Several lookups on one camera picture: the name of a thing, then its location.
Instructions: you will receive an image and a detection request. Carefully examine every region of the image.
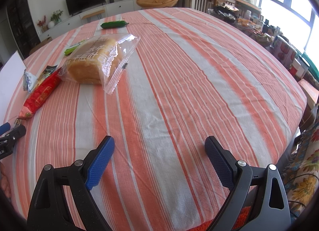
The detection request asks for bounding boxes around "brown cardboard box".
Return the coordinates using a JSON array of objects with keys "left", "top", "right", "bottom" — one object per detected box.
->
[{"left": 29, "top": 36, "right": 53, "bottom": 55}]

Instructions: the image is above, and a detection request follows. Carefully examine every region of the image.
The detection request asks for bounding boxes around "long dark striped packet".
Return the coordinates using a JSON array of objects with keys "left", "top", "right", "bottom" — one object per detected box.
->
[{"left": 37, "top": 65, "right": 58, "bottom": 82}]

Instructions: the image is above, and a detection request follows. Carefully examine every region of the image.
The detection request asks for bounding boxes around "floral cushion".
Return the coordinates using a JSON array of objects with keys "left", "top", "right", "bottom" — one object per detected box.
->
[{"left": 282, "top": 131, "right": 319, "bottom": 221}]

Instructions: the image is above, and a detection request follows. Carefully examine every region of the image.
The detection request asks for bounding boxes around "green cloth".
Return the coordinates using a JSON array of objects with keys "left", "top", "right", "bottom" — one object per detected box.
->
[{"left": 300, "top": 52, "right": 319, "bottom": 82}]

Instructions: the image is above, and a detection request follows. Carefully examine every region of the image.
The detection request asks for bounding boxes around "green cucumber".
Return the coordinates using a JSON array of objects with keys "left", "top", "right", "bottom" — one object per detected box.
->
[{"left": 101, "top": 21, "right": 129, "bottom": 29}]

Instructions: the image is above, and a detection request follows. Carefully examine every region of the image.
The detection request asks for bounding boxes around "small wooden bench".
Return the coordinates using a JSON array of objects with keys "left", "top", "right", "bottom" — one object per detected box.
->
[{"left": 80, "top": 7, "right": 106, "bottom": 23}]

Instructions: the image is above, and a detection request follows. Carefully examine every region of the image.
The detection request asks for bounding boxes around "glass bowl of dark packets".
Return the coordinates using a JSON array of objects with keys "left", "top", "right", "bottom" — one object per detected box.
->
[{"left": 208, "top": 6, "right": 240, "bottom": 22}]

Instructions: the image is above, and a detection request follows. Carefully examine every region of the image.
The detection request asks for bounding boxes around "orange book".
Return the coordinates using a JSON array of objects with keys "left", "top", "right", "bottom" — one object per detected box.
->
[{"left": 298, "top": 79, "right": 319, "bottom": 108}]

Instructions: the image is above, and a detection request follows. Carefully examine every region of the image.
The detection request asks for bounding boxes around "row of jars and bottles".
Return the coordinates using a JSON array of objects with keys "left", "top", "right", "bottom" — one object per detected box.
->
[{"left": 244, "top": 9, "right": 312, "bottom": 77}]

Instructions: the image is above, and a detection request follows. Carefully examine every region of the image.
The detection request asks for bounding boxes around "green plant in vase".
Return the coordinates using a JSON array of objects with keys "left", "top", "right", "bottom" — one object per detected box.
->
[{"left": 50, "top": 9, "right": 64, "bottom": 23}]

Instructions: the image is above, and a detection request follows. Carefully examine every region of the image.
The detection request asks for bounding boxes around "person's left hand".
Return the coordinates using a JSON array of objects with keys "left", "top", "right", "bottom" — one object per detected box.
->
[{"left": 0, "top": 163, "right": 12, "bottom": 198}]

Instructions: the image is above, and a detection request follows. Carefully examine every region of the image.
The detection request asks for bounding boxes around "green snack packet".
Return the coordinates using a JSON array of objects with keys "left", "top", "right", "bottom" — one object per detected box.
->
[{"left": 64, "top": 40, "right": 86, "bottom": 56}]

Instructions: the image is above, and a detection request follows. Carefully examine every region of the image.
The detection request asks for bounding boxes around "white and blue snack packet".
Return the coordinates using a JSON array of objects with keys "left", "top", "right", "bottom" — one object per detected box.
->
[{"left": 23, "top": 69, "right": 38, "bottom": 92}]

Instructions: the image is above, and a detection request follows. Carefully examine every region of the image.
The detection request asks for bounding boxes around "white television cabinet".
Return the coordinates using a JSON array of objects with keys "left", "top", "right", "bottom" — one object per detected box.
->
[{"left": 41, "top": 0, "right": 135, "bottom": 38}]

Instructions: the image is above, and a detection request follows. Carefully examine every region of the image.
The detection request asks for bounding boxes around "orange striped tablecloth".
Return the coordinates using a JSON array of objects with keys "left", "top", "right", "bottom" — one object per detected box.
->
[{"left": 4, "top": 7, "right": 307, "bottom": 231}]

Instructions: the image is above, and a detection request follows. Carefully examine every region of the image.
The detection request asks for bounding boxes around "red snack packet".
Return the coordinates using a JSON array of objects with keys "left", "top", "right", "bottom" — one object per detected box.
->
[{"left": 17, "top": 73, "right": 63, "bottom": 120}]

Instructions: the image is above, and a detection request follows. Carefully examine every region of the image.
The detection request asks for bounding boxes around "black display cabinet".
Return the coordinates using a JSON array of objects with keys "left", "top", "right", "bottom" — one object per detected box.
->
[{"left": 6, "top": 0, "right": 40, "bottom": 58}]

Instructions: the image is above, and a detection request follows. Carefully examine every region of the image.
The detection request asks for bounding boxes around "white cardboard box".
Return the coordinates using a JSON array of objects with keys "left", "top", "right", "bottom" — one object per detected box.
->
[{"left": 0, "top": 50, "right": 27, "bottom": 122}]

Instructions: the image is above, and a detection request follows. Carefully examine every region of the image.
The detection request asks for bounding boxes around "bread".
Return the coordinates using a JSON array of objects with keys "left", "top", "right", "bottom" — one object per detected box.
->
[{"left": 58, "top": 33, "right": 140, "bottom": 94}]

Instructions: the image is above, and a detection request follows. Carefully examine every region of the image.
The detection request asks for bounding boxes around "orange knitted cloth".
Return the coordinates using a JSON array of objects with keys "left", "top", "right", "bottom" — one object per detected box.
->
[{"left": 189, "top": 206, "right": 251, "bottom": 231}]

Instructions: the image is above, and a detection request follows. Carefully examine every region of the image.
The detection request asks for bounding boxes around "large window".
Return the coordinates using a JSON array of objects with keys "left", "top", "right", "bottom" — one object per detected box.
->
[{"left": 259, "top": 0, "right": 319, "bottom": 55}]

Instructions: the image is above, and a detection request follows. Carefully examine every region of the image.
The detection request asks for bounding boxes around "red flower arrangement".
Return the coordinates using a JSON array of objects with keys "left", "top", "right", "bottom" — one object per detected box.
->
[{"left": 37, "top": 16, "right": 48, "bottom": 31}]

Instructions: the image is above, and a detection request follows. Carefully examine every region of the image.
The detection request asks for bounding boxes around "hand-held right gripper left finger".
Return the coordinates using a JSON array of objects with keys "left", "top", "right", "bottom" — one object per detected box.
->
[{"left": 27, "top": 136, "right": 115, "bottom": 231}]

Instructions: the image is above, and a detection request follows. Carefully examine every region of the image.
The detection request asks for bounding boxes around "dark wooden side table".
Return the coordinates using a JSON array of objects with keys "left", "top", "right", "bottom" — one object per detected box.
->
[{"left": 262, "top": 34, "right": 319, "bottom": 134}]

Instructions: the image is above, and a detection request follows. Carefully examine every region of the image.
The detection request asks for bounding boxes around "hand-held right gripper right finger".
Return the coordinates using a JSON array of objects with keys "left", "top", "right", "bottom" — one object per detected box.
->
[{"left": 204, "top": 136, "right": 292, "bottom": 231}]

